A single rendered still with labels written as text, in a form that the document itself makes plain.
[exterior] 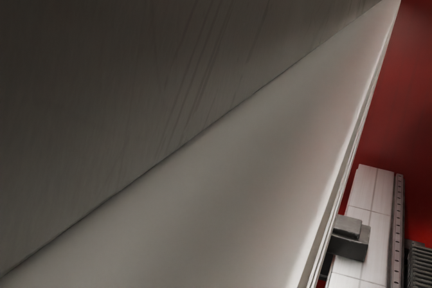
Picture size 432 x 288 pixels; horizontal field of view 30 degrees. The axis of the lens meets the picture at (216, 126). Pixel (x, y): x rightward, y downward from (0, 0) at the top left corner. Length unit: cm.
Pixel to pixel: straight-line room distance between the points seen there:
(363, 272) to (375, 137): 98
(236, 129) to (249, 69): 3
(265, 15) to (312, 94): 4
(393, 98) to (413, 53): 14
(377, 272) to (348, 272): 6
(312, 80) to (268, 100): 5
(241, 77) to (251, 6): 2
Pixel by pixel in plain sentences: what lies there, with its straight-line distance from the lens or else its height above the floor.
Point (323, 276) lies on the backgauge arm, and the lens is 211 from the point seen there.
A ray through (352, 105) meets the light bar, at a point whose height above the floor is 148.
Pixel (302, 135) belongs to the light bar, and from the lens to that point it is 16.
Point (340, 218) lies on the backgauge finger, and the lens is 164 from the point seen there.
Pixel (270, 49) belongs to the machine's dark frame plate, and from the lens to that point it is 20.
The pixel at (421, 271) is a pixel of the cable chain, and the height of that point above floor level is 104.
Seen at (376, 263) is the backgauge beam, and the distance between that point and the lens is 160.
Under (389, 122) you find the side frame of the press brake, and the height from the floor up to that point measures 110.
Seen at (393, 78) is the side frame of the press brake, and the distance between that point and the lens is 243.
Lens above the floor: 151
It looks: 12 degrees down
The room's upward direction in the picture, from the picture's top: 11 degrees clockwise
